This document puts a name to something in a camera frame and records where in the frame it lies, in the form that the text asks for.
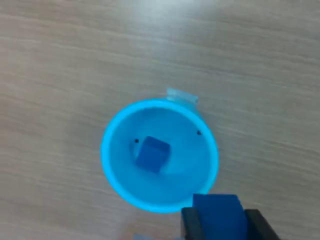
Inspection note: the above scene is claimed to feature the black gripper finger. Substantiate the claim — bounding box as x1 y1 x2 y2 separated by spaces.
181 206 207 240
243 209 282 240

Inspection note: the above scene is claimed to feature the blue wooden cube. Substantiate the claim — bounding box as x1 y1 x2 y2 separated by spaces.
135 136 171 174
192 193 248 240

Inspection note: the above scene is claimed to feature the blue plastic cup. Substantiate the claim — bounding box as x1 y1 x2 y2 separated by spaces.
100 98 220 214

